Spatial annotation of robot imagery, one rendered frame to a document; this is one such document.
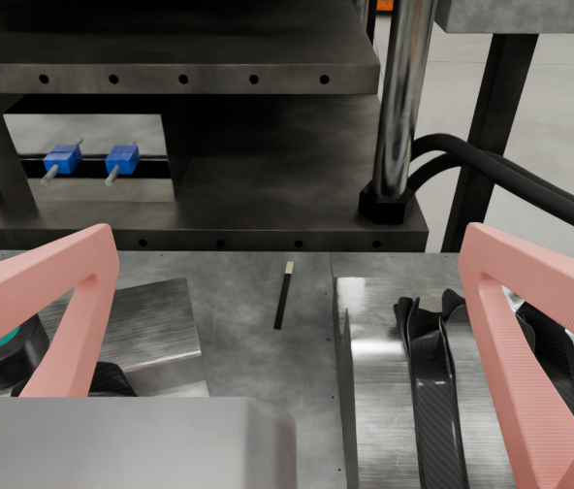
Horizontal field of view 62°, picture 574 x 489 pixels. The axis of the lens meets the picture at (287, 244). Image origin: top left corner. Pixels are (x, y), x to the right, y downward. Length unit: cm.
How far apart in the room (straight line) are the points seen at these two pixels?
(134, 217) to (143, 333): 43
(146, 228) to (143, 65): 27
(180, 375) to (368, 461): 19
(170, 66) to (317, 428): 59
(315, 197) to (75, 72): 47
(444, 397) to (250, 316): 30
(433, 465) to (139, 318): 31
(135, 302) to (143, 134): 41
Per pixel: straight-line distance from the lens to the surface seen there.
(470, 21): 91
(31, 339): 50
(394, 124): 80
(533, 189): 79
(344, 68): 83
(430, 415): 46
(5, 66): 95
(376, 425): 44
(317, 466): 54
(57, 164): 94
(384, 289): 63
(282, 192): 95
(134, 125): 89
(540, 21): 96
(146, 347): 50
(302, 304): 68
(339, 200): 93
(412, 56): 77
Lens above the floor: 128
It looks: 37 degrees down
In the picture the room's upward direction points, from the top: straight up
